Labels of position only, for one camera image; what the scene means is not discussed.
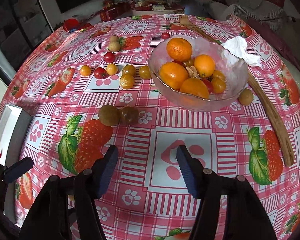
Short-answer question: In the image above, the golden berry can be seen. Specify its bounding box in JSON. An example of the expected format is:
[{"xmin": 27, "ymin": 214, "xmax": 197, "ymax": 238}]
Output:
[
  {"xmin": 121, "ymin": 64, "xmax": 136, "ymax": 76},
  {"xmin": 120, "ymin": 74, "xmax": 134, "ymax": 89},
  {"xmin": 139, "ymin": 66, "xmax": 152, "ymax": 80}
]

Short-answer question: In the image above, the small red tomato far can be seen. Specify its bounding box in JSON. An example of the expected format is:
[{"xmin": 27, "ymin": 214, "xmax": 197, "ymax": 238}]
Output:
[{"xmin": 161, "ymin": 32, "xmax": 171, "ymax": 40}]

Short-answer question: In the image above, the golden berry right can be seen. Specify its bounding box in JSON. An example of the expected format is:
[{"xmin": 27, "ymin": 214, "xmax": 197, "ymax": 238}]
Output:
[{"xmin": 139, "ymin": 66, "xmax": 152, "ymax": 80}]

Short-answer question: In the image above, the dark brown cherry tomato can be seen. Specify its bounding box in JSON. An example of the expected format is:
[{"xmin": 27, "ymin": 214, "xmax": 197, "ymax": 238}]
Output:
[{"xmin": 120, "ymin": 106, "xmax": 139, "ymax": 125}]

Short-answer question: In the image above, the grey sofa with cushions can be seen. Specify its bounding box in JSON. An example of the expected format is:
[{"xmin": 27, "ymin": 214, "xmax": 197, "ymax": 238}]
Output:
[{"xmin": 202, "ymin": 0, "xmax": 289, "ymax": 32}]

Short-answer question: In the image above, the red cherry tomato lower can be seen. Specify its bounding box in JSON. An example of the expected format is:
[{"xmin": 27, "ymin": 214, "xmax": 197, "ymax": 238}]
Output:
[{"xmin": 94, "ymin": 67, "xmax": 108, "ymax": 80}]

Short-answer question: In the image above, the long wooden fork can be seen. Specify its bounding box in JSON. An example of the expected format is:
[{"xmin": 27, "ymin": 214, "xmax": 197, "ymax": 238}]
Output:
[{"xmin": 178, "ymin": 14, "xmax": 295, "ymax": 168}]

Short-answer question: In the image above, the golden berry lower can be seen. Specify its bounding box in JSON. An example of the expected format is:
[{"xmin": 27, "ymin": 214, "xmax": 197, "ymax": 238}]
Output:
[{"xmin": 120, "ymin": 74, "xmax": 134, "ymax": 89}]

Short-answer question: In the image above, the yellow tomato far left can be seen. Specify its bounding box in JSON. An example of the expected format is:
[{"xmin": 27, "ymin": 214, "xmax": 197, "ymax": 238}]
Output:
[{"xmin": 80, "ymin": 65, "xmax": 91, "ymax": 77}]

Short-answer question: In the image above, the orange mandarin top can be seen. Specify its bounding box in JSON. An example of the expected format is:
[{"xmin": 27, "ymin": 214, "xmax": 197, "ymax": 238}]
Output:
[{"xmin": 166, "ymin": 37, "xmax": 192, "ymax": 62}]

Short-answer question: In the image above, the white round coffee table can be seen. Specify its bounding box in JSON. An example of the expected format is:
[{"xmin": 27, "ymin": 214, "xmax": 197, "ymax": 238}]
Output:
[{"xmin": 132, "ymin": 2, "xmax": 185, "ymax": 16}]

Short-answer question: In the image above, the crumpled white tissue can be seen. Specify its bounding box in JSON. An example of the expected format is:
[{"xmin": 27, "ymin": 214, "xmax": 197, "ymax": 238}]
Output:
[{"xmin": 221, "ymin": 36, "xmax": 262, "ymax": 67}]

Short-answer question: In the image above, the red cherry tomato upper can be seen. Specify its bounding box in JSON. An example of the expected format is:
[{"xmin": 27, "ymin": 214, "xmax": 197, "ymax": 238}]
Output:
[{"xmin": 103, "ymin": 51, "xmax": 116, "ymax": 63}]

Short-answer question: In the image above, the tan longan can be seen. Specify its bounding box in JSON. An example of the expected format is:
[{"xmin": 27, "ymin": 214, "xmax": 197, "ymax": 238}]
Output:
[
  {"xmin": 108, "ymin": 41, "xmax": 121, "ymax": 53},
  {"xmin": 98, "ymin": 105, "xmax": 120, "ymax": 126},
  {"xmin": 238, "ymin": 88, "xmax": 254, "ymax": 106},
  {"xmin": 109, "ymin": 35, "xmax": 119, "ymax": 42}
]

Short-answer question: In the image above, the red cherry tomato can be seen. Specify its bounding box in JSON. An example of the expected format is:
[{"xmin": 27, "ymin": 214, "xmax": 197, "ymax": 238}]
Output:
[
  {"xmin": 103, "ymin": 51, "xmax": 116, "ymax": 63},
  {"xmin": 94, "ymin": 67, "xmax": 108, "ymax": 80}
]

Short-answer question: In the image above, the pink strawberry checkered tablecloth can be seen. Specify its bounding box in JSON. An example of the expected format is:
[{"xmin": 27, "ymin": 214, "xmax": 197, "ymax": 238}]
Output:
[{"xmin": 0, "ymin": 15, "xmax": 300, "ymax": 239}]

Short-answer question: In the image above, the small yellow tomato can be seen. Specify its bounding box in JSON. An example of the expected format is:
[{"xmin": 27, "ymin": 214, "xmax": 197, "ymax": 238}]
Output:
[{"xmin": 106, "ymin": 63, "xmax": 118, "ymax": 76}]

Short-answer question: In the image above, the orange mandarin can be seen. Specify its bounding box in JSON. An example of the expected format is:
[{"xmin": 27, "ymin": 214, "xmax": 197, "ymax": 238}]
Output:
[
  {"xmin": 159, "ymin": 62, "xmax": 189, "ymax": 90},
  {"xmin": 166, "ymin": 37, "xmax": 192, "ymax": 62},
  {"xmin": 180, "ymin": 77, "xmax": 209, "ymax": 99},
  {"xmin": 194, "ymin": 54, "xmax": 216, "ymax": 78}
]

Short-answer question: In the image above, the clear glass fruit bowl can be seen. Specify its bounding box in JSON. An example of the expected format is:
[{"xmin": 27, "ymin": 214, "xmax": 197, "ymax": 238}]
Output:
[{"xmin": 148, "ymin": 35, "xmax": 248, "ymax": 112}]

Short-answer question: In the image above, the orange mandarin front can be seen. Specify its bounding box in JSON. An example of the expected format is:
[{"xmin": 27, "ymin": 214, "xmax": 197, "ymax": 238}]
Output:
[{"xmin": 180, "ymin": 77, "xmax": 209, "ymax": 99}]

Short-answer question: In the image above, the white tray grey rim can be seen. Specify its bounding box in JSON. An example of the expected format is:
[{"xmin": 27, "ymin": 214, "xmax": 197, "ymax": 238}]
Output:
[{"xmin": 0, "ymin": 105, "xmax": 32, "ymax": 225}]

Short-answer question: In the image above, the orange mandarin right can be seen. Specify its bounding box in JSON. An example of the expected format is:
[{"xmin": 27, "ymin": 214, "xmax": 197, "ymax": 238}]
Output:
[{"xmin": 194, "ymin": 54, "xmax": 216, "ymax": 78}]

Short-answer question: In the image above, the orange mandarin left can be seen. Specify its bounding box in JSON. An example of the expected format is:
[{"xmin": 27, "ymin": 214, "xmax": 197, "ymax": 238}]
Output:
[{"xmin": 159, "ymin": 62, "xmax": 189, "ymax": 90}]

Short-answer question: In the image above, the tan longan beside fork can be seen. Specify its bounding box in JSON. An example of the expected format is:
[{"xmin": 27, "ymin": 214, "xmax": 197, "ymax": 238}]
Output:
[{"xmin": 238, "ymin": 88, "xmax": 254, "ymax": 106}]

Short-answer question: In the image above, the golden berry upper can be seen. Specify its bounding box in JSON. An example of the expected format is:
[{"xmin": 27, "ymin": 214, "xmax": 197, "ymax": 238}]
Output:
[{"xmin": 121, "ymin": 64, "xmax": 136, "ymax": 76}]

